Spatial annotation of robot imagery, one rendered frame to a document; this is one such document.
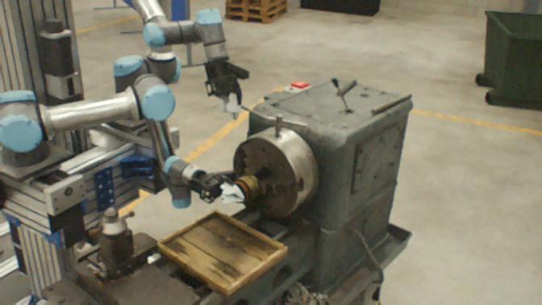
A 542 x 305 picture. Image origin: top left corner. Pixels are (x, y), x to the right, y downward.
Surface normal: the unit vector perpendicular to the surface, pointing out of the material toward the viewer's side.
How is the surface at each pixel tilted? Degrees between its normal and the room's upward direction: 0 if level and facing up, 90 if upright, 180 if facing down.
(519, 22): 78
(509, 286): 0
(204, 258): 0
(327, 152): 90
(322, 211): 90
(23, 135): 91
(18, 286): 0
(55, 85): 90
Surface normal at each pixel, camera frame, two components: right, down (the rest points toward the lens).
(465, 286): 0.04, -0.89
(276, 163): -0.64, 0.32
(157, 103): 0.54, 0.39
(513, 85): -0.20, 0.61
